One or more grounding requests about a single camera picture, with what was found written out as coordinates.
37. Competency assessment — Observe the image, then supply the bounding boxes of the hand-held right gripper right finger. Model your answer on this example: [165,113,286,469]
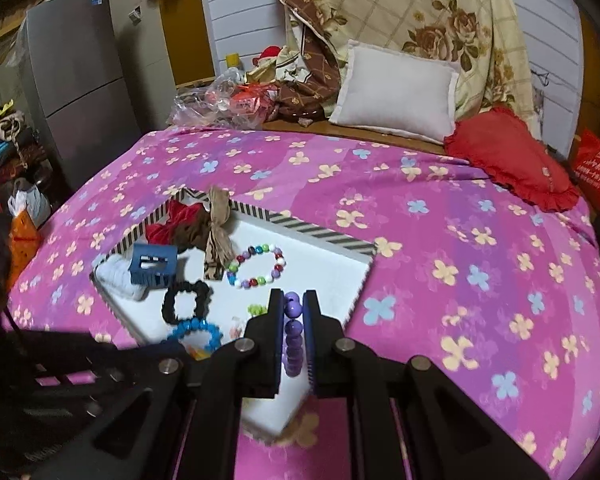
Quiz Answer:
[303,288,552,480]

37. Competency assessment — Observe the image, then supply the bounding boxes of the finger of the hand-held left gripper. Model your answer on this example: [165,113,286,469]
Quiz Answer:
[5,329,187,377]
[0,367,132,442]

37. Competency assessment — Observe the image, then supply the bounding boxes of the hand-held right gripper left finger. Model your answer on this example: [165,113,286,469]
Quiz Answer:
[35,288,286,480]

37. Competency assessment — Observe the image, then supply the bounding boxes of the purple bead bracelet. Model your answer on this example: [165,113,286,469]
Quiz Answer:
[281,291,305,378]

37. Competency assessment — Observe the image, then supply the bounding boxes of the striped tray with white inside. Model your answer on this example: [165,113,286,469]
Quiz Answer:
[89,185,378,443]

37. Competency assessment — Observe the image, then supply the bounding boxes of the multicoloured bead bracelet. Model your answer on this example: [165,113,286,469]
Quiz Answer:
[225,243,287,290]

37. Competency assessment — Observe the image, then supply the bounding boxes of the blue bead bracelet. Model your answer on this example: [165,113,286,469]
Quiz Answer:
[167,317,223,355]

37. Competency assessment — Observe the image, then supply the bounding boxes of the black scrunchie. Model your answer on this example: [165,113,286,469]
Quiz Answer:
[161,280,213,325]

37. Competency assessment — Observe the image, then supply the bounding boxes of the blue hair claw clip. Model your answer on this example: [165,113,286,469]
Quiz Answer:
[128,243,179,291]

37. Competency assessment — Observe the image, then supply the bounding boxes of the brown ribbon hair bow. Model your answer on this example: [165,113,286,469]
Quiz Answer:
[177,186,237,281]

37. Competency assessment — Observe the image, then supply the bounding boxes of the orange bag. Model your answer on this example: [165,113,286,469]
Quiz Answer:
[10,210,43,271]

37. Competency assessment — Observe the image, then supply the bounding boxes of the white plastic bag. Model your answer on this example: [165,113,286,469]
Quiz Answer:
[7,177,51,228]

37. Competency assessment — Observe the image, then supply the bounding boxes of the white fluffy scrunchie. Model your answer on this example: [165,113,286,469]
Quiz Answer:
[94,254,153,302]

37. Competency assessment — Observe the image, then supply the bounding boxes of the pile of clothes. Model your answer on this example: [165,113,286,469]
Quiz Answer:
[0,97,41,186]

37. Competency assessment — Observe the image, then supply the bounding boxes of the red velvet hair bow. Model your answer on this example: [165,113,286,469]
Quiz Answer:
[145,201,211,247]

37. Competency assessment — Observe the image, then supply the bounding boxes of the pink floral bedsheet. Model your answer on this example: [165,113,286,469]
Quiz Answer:
[7,127,600,480]

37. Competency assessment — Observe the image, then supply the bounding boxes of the silver refrigerator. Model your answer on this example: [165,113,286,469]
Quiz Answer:
[17,0,141,191]

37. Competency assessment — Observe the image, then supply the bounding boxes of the grey appliance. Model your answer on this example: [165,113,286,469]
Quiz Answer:
[107,0,181,133]

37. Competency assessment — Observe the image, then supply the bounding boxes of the clear plastic bags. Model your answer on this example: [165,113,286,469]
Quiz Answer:
[167,67,281,128]

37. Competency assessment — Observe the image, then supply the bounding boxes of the white pillow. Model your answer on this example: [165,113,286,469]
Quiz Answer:
[327,39,462,145]

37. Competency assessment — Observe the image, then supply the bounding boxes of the red ruffled pillow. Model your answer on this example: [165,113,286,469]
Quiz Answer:
[442,106,581,212]

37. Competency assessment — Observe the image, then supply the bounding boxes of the red plush toy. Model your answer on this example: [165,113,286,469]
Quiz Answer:
[252,45,286,68]

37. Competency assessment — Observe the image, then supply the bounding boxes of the cream and brown floral quilt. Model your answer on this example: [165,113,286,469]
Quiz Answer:
[245,0,543,138]

